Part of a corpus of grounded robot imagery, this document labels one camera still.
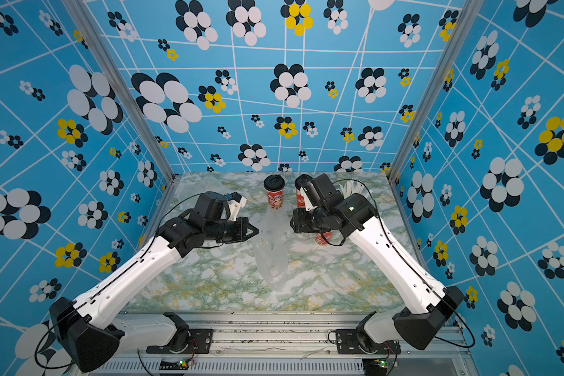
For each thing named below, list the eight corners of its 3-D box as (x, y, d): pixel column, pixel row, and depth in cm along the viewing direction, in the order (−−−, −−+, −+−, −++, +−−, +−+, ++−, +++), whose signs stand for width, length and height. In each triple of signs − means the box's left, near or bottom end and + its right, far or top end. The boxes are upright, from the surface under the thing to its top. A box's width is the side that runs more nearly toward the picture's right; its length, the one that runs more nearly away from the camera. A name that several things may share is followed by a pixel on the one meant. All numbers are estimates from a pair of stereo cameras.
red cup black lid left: (271, 215, 107) (268, 190, 93) (265, 203, 111) (261, 178, 97) (287, 209, 109) (286, 184, 95) (280, 198, 113) (279, 172, 100)
